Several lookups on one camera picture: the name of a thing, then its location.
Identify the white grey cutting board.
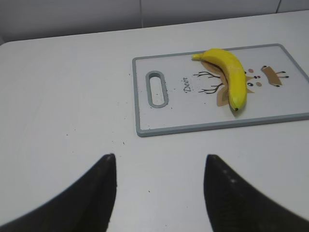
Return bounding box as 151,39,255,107
132,43,309,137

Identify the yellow plastic banana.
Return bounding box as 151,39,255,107
192,48,247,111

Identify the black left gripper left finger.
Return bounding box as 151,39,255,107
0,154,117,232

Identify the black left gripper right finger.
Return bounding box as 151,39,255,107
203,154,309,232

